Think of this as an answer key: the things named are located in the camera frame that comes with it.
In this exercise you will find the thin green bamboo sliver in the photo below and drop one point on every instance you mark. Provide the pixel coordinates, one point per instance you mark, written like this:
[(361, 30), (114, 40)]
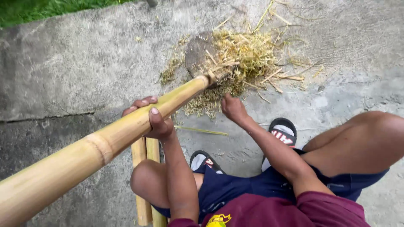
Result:
[(202, 130)]

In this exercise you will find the person's leg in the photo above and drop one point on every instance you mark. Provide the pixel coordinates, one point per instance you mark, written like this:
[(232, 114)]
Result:
[(150, 181), (359, 142)]

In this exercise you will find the split bamboo slat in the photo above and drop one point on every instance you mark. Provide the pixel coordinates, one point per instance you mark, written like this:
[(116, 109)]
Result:
[(140, 151), (153, 149)]

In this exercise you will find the thick yellow bamboo pole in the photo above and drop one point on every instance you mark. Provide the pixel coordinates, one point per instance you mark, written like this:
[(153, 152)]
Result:
[(79, 157)]

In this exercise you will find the round brown wooden chopping block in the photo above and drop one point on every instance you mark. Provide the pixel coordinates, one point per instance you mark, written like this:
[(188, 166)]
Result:
[(197, 55)]

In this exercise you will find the person's black sandal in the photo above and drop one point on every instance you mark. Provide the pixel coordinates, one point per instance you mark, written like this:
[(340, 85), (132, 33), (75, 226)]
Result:
[(282, 131), (202, 159)]

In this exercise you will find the navy blue shorts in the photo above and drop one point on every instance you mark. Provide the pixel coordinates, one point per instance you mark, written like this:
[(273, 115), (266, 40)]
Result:
[(240, 186)]

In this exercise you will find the person's left hand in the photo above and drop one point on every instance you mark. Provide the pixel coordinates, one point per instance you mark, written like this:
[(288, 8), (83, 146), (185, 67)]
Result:
[(161, 127)]

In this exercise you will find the pile of bamboo shavings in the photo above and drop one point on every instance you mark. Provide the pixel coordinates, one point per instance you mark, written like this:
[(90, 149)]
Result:
[(249, 53)]

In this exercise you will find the person's right fingers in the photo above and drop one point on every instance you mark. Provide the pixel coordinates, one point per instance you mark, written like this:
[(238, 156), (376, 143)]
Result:
[(226, 102)]

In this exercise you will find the small dark object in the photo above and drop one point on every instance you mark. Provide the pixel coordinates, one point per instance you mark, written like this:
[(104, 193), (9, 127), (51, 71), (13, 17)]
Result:
[(151, 2)]

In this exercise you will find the person's right black sandal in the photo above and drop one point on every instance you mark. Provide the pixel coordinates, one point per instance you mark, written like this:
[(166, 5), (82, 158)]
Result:
[(282, 131)]

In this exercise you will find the person's left leg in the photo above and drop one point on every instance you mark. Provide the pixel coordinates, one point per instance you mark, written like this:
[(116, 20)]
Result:
[(150, 181)]

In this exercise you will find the person's right hand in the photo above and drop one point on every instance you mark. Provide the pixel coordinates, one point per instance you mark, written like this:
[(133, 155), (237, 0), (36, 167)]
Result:
[(235, 110)]

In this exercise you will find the patch of green grass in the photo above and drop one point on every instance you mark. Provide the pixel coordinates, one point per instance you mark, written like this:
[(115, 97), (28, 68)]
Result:
[(47, 11)]

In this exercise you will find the person's right leg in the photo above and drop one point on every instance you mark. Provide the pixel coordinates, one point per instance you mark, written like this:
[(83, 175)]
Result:
[(359, 142)]

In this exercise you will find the person's left black sandal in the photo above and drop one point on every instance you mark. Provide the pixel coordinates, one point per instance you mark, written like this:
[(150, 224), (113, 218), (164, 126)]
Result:
[(202, 159)]

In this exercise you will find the maroon shirt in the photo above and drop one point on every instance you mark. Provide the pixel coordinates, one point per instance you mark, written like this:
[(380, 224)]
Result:
[(271, 211)]

